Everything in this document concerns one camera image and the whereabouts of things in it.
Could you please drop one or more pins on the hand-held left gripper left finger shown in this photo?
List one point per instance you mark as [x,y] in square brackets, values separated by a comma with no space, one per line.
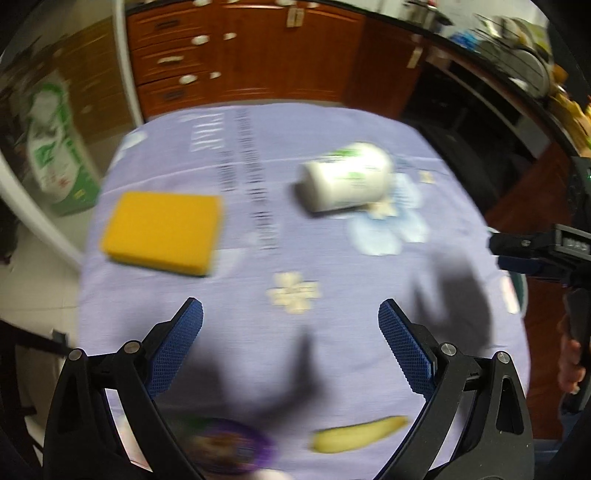
[173,351]

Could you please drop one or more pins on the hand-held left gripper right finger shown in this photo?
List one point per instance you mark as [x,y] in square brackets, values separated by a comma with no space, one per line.
[408,350]

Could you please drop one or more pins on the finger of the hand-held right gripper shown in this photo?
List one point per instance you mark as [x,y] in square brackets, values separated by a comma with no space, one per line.
[521,266]
[521,243]

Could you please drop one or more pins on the person's right hand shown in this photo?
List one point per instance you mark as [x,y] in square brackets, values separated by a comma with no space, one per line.
[569,364]

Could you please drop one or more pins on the banana peel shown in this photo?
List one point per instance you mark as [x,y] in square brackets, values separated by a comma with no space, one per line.
[360,434]

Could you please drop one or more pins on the purple round lid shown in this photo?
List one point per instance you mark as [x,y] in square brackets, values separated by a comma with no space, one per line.
[231,445]

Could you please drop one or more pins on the yellow sponge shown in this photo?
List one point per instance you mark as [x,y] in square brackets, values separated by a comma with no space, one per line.
[161,230]

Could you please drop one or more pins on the black chair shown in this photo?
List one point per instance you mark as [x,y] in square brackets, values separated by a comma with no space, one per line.
[37,339]

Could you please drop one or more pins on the purple floral printed cloth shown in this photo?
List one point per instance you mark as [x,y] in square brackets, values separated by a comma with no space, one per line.
[277,240]

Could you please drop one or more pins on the metal dish rack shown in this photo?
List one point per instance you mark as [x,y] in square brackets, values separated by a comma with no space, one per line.
[521,60]

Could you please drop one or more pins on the white paper cup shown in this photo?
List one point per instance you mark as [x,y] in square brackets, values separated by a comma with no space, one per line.
[346,177]

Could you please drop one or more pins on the green white sack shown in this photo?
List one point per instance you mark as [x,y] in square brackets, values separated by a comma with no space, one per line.
[55,147]

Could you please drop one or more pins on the metal pot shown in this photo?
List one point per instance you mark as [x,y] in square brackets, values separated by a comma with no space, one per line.
[424,14]

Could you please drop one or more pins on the brown wooden cabinet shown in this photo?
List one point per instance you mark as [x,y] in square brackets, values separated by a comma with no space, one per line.
[277,55]

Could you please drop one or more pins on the white door frame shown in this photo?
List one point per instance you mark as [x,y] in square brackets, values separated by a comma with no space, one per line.
[41,207]

